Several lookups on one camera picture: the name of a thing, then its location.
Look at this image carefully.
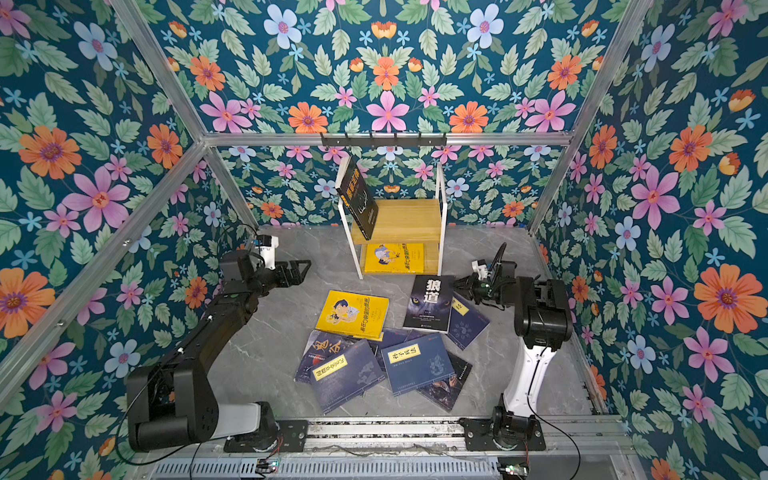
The dark patterned book bottom right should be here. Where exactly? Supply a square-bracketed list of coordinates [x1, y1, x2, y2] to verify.
[417, 353, 473, 412]

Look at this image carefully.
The yellow book under shelf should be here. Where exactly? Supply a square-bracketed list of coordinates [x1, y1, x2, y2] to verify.
[363, 243, 425, 274]

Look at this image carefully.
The blue book yellow label left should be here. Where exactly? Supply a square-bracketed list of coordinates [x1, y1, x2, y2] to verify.
[309, 339, 386, 414]

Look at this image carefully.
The small dark blue book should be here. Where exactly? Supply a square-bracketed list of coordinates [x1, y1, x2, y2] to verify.
[448, 295, 490, 350]

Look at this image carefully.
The black book on shelf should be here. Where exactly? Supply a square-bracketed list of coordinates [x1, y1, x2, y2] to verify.
[336, 157, 379, 240]

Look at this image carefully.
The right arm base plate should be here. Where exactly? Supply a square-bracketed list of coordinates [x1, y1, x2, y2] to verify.
[459, 415, 546, 452]

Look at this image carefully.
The blue book in middle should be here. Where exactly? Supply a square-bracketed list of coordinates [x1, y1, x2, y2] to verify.
[368, 328, 420, 370]

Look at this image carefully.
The white wooden book shelf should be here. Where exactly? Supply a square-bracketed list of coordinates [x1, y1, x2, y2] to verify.
[335, 157, 448, 279]

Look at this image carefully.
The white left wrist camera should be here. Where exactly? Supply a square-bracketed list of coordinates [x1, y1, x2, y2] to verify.
[254, 234, 279, 270]

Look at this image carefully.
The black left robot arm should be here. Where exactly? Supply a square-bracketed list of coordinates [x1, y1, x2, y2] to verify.
[125, 250, 312, 452]

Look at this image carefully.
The black hook rail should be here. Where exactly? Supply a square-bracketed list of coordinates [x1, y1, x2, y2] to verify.
[320, 133, 448, 148]

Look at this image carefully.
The blue book yellow label right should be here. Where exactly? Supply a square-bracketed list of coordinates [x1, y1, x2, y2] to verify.
[382, 333, 455, 396]

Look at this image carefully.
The yellow cartoon cover book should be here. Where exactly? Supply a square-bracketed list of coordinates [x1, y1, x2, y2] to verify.
[315, 290, 389, 340]

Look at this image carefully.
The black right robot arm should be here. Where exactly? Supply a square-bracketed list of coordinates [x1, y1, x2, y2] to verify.
[454, 273, 573, 451]

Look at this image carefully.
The blue book yellow label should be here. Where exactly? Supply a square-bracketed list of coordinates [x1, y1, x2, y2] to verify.
[382, 333, 455, 396]
[309, 339, 386, 414]

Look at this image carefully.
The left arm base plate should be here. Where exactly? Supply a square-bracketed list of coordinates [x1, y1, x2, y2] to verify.
[224, 420, 309, 453]

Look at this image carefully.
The dark book orange calligraphy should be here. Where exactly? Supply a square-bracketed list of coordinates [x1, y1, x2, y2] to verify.
[294, 330, 357, 384]

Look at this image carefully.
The black wolf cover book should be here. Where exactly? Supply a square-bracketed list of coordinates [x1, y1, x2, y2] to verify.
[403, 275, 456, 333]

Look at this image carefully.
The aluminium mounting rail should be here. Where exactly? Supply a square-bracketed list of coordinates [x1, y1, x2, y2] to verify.
[137, 415, 637, 457]

